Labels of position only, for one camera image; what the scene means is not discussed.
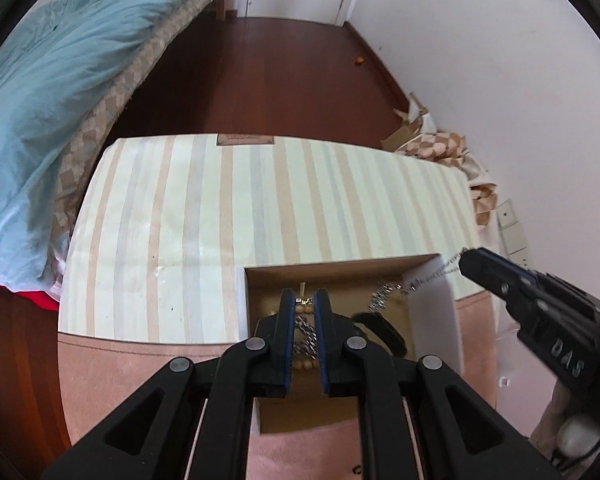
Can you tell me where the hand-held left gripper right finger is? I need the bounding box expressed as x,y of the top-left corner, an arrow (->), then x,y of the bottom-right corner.
314,287 -> 563,480

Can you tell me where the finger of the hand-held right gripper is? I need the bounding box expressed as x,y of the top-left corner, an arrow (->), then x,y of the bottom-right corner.
467,247 -> 537,287
458,254 -> 520,307

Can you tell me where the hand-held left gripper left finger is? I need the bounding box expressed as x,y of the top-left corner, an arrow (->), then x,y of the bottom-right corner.
40,287 -> 297,480

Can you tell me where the chunky silver chain bracelet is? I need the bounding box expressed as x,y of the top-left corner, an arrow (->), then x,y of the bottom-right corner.
293,319 -> 322,357

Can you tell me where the wooden bead bracelet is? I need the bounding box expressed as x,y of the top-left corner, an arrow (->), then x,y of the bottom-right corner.
289,305 -> 322,377

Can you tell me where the black smartwatch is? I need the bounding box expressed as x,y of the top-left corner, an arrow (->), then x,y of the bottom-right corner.
352,311 -> 407,357

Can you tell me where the cardboard box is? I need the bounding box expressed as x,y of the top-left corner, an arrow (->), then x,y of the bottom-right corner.
236,254 -> 467,433

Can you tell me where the thin silver chain bracelet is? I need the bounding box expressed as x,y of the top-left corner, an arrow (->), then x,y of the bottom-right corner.
369,249 -> 469,314

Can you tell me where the checkered beige cloth bag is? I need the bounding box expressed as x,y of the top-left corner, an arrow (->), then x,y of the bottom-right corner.
380,91 -> 501,231

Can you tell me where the striped table cloth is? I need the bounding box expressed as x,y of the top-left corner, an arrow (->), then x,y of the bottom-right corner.
58,134 -> 481,347

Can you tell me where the red bed sheet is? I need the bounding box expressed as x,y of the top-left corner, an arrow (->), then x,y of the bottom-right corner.
16,287 -> 61,314

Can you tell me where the checkered bed mattress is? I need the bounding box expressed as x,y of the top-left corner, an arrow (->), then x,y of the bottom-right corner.
47,0 -> 237,306

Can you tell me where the light blue duvet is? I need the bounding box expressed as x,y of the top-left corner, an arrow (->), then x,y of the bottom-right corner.
0,0 -> 236,293

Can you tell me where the white wall socket strip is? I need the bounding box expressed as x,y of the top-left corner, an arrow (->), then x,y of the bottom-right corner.
495,199 -> 537,268

